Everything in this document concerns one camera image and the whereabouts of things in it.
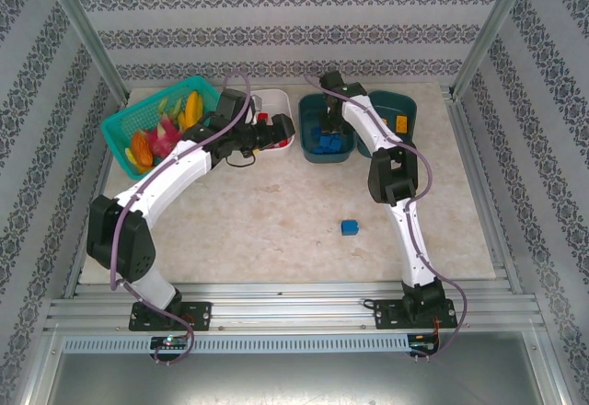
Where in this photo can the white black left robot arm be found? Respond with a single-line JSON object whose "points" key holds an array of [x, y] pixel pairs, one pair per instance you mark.
{"points": [[175, 175]]}

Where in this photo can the white plastic container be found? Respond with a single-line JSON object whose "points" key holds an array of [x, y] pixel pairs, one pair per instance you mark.
{"points": [[278, 101]]}

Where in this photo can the aluminium frame side rail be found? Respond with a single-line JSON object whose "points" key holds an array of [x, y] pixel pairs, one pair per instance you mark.
{"points": [[101, 175], [483, 193]]}

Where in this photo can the dark teal plastic container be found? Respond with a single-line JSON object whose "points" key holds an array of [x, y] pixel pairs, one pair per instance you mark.
{"points": [[306, 147], [396, 106]]}

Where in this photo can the pink toy dragon fruit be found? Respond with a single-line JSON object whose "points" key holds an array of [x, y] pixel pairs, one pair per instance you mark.
{"points": [[163, 140]]}

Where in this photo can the orange toy fruit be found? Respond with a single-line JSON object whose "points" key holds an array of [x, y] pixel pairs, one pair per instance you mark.
{"points": [[140, 149]]}

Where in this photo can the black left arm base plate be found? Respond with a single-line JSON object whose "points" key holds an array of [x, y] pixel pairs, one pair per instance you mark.
{"points": [[198, 315]]}

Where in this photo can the teal plastic mesh basket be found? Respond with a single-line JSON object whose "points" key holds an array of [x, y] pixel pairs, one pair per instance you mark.
{"points": [[138, 117]]}

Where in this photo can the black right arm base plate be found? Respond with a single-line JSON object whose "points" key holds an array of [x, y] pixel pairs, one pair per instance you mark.
{"points": [[389, 315]]}

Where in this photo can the aluminium frame cross rails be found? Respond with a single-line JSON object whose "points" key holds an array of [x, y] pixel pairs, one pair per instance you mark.
{"points": [[294, 306]]}

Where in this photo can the yellow toy fruit piece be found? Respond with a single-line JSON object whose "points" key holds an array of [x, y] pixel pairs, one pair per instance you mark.
{"points": [[130, 156]]}

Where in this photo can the aluminium frame post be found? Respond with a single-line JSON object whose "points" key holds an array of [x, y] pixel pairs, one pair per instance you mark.
{"points": [[490, 32], [85, 32]]}

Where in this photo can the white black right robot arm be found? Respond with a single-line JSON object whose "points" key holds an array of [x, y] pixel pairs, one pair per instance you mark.
{"points": [[368, 124]]}

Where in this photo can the yellow toy banana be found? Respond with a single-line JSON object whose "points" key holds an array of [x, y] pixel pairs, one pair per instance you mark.
{"points": [[192, 106]]}

